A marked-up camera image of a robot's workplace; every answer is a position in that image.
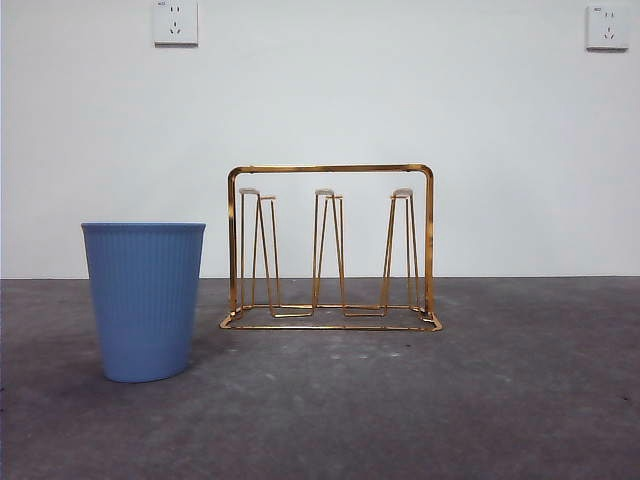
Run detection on blue ribbed plastic cup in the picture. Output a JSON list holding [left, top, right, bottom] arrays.
[[80, 221, 207, 384]]

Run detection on gold wire cup rack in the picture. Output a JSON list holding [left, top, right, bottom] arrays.
[[218, 163, 445, 332]]

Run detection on white wall socket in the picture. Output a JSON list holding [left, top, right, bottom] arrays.
[[153, 0, 200, 49], [585, 4, 630, 52]]

